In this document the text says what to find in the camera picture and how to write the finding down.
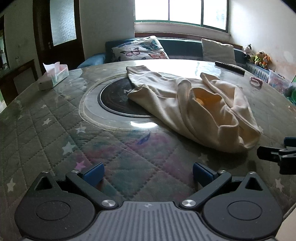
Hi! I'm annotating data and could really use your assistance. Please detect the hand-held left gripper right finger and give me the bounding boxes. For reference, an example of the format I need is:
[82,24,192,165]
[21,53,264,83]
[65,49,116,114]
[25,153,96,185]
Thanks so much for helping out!
[180,162,264,210]

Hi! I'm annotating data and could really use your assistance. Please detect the orange plush toy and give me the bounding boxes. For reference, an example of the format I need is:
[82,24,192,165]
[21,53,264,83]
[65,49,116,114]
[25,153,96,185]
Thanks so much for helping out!
[261,54,271,69]

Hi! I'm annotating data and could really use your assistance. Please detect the black remote control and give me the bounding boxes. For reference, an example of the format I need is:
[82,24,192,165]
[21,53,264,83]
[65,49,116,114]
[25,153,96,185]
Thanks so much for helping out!
[215,61,245,75]

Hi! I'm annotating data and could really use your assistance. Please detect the cream long-sleeved shirt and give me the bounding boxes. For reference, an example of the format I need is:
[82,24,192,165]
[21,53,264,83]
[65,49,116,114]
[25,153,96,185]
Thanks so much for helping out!
[126,65,263,153]

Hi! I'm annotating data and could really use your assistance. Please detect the tissue box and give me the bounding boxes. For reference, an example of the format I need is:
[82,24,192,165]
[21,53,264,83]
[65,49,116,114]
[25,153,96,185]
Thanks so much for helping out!
[38,62,69,91]

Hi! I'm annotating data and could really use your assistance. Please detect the green object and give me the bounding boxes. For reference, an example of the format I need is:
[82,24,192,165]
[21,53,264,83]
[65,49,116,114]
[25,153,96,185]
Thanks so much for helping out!
[285,81,296,105]

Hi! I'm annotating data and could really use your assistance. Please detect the green framed window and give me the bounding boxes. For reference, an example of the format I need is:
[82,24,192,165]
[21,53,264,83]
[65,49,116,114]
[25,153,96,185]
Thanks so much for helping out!
[134,0,229,32]

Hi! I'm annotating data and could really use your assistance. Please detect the butterfly print pillow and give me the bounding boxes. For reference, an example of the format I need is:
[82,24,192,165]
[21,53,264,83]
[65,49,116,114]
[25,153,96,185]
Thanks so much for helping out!
[111,35,170,62]

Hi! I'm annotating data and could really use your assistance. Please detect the dark wooden cabinet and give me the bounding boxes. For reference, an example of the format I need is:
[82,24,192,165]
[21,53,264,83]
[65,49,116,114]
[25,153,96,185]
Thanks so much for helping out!
[0,59,38,106]

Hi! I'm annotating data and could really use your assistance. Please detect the small pink container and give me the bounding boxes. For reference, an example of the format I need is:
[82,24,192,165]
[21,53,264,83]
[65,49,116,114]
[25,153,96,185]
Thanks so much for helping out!
[249,76,263,88]

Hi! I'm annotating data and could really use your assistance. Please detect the white pillow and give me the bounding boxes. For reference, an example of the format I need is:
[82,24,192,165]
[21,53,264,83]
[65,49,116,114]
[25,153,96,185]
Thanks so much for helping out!
[201,38,237,65]

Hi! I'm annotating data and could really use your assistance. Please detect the dark wooden door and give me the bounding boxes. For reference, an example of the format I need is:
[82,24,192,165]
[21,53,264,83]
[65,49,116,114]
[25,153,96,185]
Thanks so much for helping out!
[33,0,85,70]

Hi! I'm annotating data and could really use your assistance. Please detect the black round hotplate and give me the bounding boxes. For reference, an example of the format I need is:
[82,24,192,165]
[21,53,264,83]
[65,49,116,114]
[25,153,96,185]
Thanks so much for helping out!
[99,76,158,117]

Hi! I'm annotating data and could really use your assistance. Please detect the clear plastic storage box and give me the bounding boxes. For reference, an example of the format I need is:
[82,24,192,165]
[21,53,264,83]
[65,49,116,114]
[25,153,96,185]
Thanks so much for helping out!
[268,70,293,94]

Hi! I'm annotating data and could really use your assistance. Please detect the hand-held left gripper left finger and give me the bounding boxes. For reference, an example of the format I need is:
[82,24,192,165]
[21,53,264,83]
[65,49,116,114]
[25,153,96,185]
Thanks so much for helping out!
[34,162,117,209]

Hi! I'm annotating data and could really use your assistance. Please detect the black and white plush toy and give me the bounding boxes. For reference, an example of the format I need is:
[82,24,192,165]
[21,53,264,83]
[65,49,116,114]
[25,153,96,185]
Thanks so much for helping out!
[243,44,254,61]

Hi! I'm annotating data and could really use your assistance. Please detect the blue sofa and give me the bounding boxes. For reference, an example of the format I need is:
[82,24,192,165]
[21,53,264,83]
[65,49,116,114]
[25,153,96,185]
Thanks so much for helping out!
[77,38,271,80]

